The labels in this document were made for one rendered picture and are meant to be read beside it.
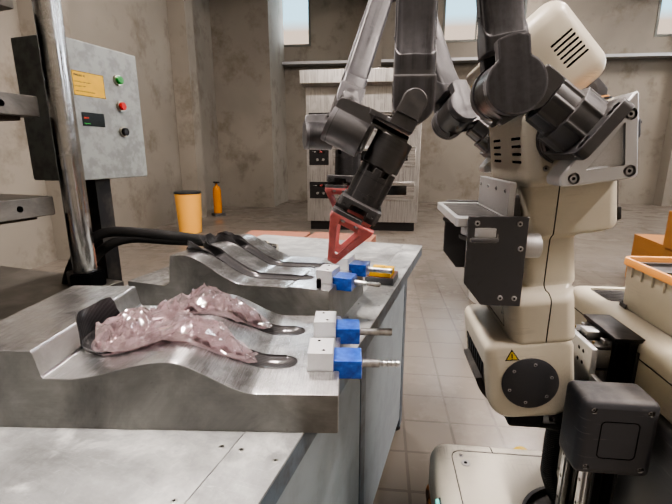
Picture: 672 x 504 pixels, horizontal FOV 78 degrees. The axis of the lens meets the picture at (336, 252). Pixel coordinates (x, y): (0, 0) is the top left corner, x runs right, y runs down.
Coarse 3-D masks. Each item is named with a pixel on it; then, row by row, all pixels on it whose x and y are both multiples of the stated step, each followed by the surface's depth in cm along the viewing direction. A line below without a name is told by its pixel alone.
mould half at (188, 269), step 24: (192, 264) 89; (216, 264) 90; (264, 264) 100; (144, 288) 95; (168, 288) 93; (192, 288) 90; (240, 288) 86; (264, 288) 84; (288, 288) 83; (312, 288) 81; (360, 288) 103; (288, 312) 84; (312, 312) 82; (336, 312) 85
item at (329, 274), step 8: (328, 264) 89; (320, 272) 84; (328, 272) 84; (336, 272) 86; (344, 272) 87; (328, 280) 84; (336, 280) 84; (344, 280) 83; (352, 280) 84; (360, 280) 84; (336, 288) 84; (344, 288) 84; (352, 288) 84
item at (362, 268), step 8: (352, 256) 96; (336, 264) 95; (344, 264) 94; (352, 264) 94; (360, 264) 94; (368, 264) 95; (352, 272) 94; (360, 272) 94; (368, 272) 96; (384, 272) 93
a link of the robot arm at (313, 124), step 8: (352, 88) 87; (344, 96) 87; (352, 96) 87; (328, 112) 87; (304, 120) 87; (312, 120) 87; (320, 120) 87; (304, 128) 87; (312, 128) 85; (320, 128) 86; (304, 136) 88; (312, 136) 85; (320, 136) 86; (304, 144) 88; (312, 144) 86; (320, 144) 87; (328, 144) 87
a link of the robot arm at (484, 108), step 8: (552, 72) 54; (480, 80) 57; (552, 80) 54; (560, 80) 54; (480, 88) 56; (552, 88) 54; (480, 96) 57; (544, 96) 54; (480, 104) 58; (544, 104) 55; (488, 112) 58; (496, 120) 60; (504, 120) 55
